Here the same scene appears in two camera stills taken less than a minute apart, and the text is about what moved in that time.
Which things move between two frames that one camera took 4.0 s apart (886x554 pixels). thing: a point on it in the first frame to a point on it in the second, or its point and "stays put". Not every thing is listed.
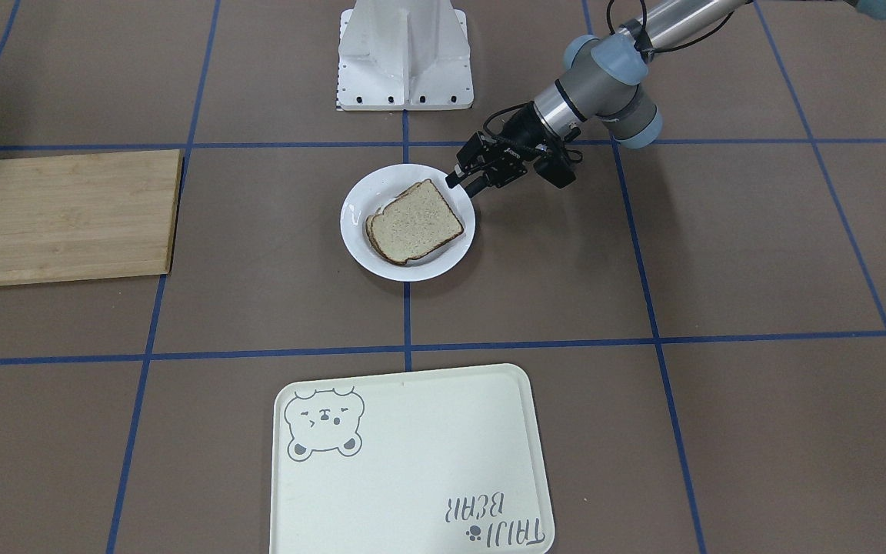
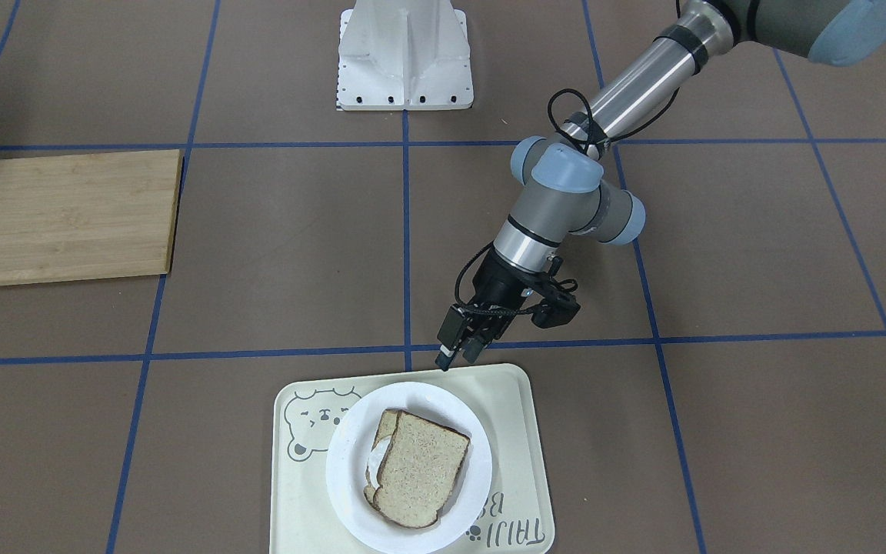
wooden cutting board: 67,219 stays put
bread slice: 370,231 to 386,430
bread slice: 413,224 to 419,468
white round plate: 369,194 to 348,456
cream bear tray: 446,461 stays put
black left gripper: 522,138 to 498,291
